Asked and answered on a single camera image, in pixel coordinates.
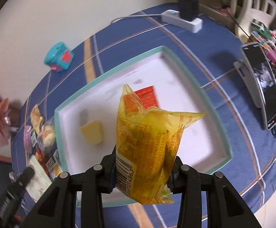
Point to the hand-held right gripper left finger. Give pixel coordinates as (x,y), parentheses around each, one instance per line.
(109,180)

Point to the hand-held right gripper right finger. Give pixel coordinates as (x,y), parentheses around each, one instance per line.
(176,178)

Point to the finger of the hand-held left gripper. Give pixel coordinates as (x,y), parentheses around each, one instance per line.
(26,175)

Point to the green white biscuit packet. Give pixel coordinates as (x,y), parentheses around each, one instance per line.
(34,139)

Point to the yellow snack bag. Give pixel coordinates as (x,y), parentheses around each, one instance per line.
(147,147)

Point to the round bun packet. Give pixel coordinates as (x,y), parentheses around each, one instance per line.
(48,133)

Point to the white box with teal rim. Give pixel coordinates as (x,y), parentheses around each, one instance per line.
(176,87)

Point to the dark printed snack packet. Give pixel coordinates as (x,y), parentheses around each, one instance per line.
(46,159)

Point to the pink snack packet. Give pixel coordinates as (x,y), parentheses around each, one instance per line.
(28,139)

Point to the pale yellow snack packet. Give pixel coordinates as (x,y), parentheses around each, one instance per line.
(91,133)

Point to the yellow cracker packet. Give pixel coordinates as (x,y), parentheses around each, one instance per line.
(37,117)

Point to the red snack packet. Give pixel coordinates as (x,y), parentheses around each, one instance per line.
(148,97)

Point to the white phone stand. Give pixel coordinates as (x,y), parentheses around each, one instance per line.
(247,80)

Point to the teal toy house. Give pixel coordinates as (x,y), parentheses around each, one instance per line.
(57,54)

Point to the black smartphone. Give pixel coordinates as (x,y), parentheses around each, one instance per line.
(266,83)

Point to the white power strip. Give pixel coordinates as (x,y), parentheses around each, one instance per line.
(190,25)

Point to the black power adapter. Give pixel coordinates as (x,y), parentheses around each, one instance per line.
(187,8)

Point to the white plastic chair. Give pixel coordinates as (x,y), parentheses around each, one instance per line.
(244,11)

